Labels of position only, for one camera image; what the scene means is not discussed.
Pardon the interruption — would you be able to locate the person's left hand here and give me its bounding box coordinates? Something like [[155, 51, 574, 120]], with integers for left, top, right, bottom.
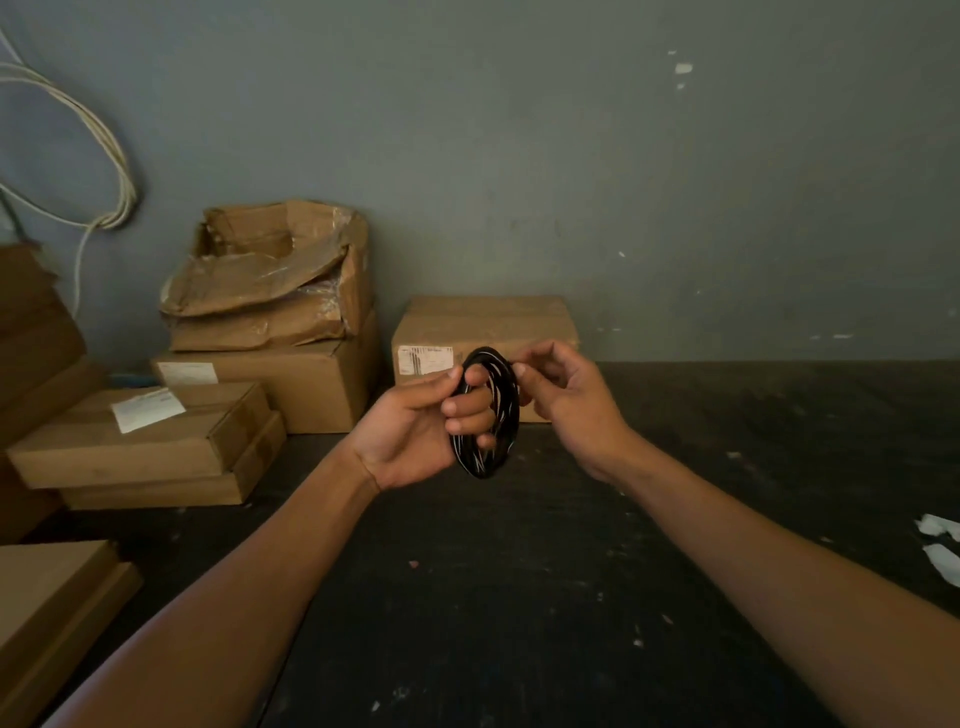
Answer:
[[342, 366, 499, 493]]

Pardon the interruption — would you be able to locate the person's right hand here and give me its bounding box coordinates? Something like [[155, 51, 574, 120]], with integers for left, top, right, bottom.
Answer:
[[512, 339, 639, 483]]

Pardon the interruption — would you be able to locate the black cable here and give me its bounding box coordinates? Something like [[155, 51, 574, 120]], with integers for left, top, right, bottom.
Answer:
[[447, 346, 522, 481]]

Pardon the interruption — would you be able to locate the person's left forearm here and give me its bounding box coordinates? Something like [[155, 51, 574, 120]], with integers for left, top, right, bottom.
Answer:
[[41, 450, 380, 728]]

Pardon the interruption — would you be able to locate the person's right forearm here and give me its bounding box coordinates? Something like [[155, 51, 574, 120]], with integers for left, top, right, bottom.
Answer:
[[609, 433, 960, 728]]

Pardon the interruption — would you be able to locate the small sealed cardboard box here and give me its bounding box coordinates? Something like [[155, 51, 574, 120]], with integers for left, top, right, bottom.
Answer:
[[391, 295, 580, 424]]

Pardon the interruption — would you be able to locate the large cardboard box white label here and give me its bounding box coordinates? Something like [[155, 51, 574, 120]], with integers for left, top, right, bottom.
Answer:
[[152, 309, 381, 435]]

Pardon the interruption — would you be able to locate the torn open cardboard box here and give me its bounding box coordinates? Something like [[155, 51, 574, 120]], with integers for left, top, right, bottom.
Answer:
[[159, 198, 375, 353]]

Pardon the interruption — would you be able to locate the flat cardboard box white label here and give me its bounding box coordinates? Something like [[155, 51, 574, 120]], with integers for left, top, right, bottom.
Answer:
[[6, 382, 273, 490]]

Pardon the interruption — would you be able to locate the tall stack of cardboard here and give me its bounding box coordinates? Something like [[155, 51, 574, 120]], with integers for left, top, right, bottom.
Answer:
[[0, 241, 108, 545]]

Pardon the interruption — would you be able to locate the white hanging cable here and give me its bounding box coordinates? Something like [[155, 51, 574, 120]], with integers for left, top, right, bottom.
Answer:
[[0, 30, 140, 320]]

